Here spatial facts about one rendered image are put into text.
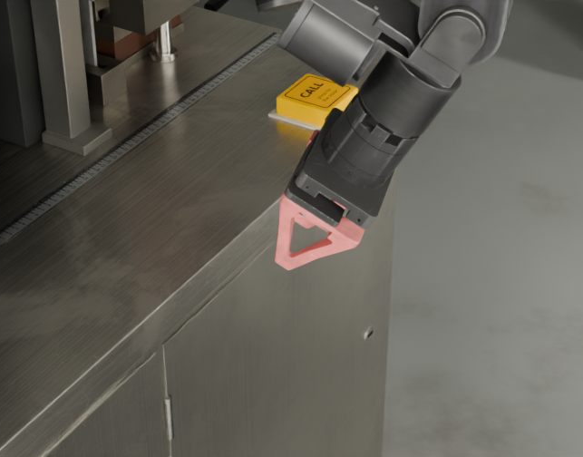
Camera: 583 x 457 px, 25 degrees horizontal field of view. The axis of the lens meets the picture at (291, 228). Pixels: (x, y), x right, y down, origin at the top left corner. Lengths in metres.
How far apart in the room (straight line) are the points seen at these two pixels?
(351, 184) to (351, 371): 0.83
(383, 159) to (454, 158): 2.22
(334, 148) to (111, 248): 0.39
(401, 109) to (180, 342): 0.49
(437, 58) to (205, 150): 0.60
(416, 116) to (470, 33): 0.09
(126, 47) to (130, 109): 0.11
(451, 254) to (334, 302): 1.22
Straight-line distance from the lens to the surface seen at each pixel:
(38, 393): 1.15
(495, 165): 3.17
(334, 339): 1.69
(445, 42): 0.89
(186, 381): 1.38
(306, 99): 1.50
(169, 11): 1.58
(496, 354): 2.60
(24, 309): 1.24
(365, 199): 0.97
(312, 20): 0.93
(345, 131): 0.97
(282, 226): 1.00
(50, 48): 1.43
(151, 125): 1.51
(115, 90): 1.56
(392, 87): 0.94
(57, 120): 1.47
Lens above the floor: 1.65
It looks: 35 degrees down
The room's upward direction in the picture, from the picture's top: straight up
